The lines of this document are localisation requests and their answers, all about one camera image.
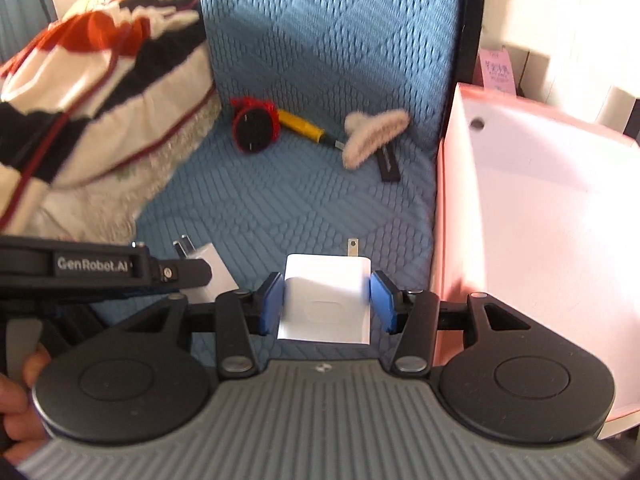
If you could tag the cardboard box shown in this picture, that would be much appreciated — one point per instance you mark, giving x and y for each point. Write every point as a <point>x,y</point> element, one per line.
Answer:
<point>616,110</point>

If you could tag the black printed tube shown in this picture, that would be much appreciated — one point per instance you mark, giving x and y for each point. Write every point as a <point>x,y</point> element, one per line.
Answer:
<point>389,165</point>

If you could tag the white charger with square corners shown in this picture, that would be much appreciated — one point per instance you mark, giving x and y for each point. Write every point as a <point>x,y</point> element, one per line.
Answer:
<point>212,260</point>

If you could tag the beige fluffy hair clip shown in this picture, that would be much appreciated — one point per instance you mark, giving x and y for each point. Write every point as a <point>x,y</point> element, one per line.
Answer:
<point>372,132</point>

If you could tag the pink storage box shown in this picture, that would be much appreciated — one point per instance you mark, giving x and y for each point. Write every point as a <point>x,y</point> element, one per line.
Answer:
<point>540,210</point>

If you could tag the red black white printed blanket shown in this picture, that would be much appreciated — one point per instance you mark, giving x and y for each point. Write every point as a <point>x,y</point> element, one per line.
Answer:
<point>100,85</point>

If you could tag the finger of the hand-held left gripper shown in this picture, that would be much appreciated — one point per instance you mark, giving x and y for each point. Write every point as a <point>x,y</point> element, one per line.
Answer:
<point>185,272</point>

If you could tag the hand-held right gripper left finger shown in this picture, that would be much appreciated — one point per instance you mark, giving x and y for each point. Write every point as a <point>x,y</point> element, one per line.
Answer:
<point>272,305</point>

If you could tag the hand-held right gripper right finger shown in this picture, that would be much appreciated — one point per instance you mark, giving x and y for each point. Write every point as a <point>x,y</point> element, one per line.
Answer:
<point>384,305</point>

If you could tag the black bed frame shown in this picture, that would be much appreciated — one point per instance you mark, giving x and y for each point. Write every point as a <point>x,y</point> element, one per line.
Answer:
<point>470,20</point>

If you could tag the white charger with rounded corners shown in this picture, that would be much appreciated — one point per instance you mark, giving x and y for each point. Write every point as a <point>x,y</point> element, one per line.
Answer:
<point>325,295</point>

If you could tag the pink paper tag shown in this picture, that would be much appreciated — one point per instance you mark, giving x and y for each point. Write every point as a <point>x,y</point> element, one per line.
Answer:
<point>496,71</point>

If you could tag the person's left hand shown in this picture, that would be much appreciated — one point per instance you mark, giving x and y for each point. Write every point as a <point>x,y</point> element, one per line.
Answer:
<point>20,425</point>

